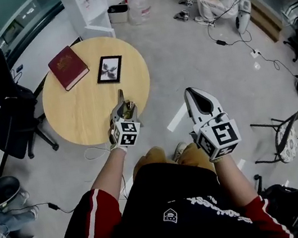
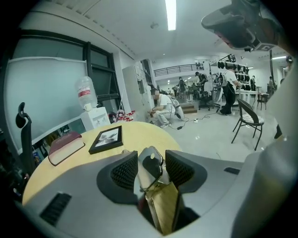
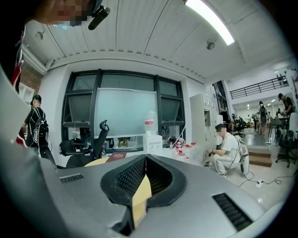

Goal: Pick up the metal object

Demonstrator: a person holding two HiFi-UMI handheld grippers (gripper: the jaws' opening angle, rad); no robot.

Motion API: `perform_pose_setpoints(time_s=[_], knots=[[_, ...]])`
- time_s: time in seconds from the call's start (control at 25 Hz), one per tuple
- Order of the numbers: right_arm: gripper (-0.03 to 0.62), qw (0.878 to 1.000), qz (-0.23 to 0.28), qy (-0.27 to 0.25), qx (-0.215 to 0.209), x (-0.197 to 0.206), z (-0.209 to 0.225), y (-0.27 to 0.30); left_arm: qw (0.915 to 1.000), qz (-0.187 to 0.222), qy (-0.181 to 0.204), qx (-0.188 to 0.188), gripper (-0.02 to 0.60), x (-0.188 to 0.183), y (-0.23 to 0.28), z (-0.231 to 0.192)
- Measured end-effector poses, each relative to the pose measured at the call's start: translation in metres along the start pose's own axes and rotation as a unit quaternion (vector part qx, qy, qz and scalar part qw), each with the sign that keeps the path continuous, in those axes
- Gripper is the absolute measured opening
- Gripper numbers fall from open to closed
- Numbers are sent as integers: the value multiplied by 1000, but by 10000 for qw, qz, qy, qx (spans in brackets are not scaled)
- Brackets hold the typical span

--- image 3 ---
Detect grey locker cabinet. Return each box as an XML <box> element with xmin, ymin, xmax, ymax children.
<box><xmin>189</xmin><ymin>93</ymin><xmax>219</xmax><ymax>165</ymax></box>

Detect pack of red-capped bottles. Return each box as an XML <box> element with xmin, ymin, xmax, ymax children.
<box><xmin>171</xmin><ymin>141</ymin><xmax>203</xmax><ymax>164</ymax></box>

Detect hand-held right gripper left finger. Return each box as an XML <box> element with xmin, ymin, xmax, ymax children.
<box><xmin>100</xmin><ymin>154</ymin><xmax>147</xmax><ymax>207</ymax></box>

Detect wooden steps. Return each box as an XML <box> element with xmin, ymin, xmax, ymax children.
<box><xmin>247</xmin><ymin>148</ymin><xmax>273</xmax><ymax>168</ymax></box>

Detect person's head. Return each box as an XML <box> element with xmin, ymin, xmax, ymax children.
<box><xmin>24</xmin><ymin>0</ymin><xmax>98</xmax><ymax>27</ymax></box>

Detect frosted glass whiteboard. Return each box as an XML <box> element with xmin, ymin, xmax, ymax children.
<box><xmin>95</xmin><ymin>87</ymin><xmax>159</xmax><ymax>138</ymax></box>

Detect dark red booklet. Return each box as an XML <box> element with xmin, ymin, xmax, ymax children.
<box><xmin>105</xmin><ymin>152</ymin><xmax>128</xmax><ymax>164</ymax></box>

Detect black head-mounted camera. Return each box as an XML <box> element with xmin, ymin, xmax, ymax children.
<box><xmin>88</xmin><ymin>5</ymin><xmax>111</xmax><ymax>31</ymax></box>

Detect black framed window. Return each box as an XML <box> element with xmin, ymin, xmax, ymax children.
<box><xmin>61</xmin><ymin>68</ymin><xmax>186</xmax><ymax>152</ymax></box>

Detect white cardboard box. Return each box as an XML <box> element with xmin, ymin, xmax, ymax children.
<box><xmin>142</xmin><ymin>134</ymin><xmax>163</xmax><ymax>155</ymax></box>

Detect white wall shelf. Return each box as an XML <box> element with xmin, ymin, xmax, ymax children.
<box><xmin>18</xmin><ymin>82</ymin><xmax>36</xmax><ymax>106</ymax></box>

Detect long ceiling light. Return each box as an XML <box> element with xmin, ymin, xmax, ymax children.
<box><xmin>184</xmin><ymin>0</ymin><xmax>235</xmax><ymax>46</ymax></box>

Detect person's black red shirt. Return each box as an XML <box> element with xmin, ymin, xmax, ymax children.
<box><xmin>0</xmin><ymin>22</ymin><xmax>27</xmax><ymax>94</ymax></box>

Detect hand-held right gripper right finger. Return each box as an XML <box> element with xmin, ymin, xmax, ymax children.
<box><xmin>146</xmin><ymin>154</ymin><xmax>187</xmax><ymax>208</ymax></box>

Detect black floor cable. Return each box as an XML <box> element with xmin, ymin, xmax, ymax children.
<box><xmin>239</xmin><ymin>171</ymin><xmax>296</xmax><ymax>187</ymax></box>

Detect black balcony railing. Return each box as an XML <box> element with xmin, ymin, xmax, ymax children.
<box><xmin>230</xmin><ymin>75</ymin><xmax>290</xmax><ymax>100</ymax></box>

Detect black office chair with headrest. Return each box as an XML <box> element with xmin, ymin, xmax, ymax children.
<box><xmin>65</xmin><ymin>119</ymin><xmax>110</xmax><ymax>168</ymax></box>

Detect large clear water bottle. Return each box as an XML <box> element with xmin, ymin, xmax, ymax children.
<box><xmin>144</xmin><ymin>111</ymin><xmax>156</xmax><ymax>133</ymax></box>

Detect white robot device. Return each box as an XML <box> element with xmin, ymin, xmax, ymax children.
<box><xmin>234</xmin><ymin>135</ymin><xmax>250</xmax><ymax>175</ymax></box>

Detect black bag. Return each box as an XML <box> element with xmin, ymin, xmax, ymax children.
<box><xmin>59</xmin><ymin>139</ymin><xmax>81</xmax><ymax>156</ymax></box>

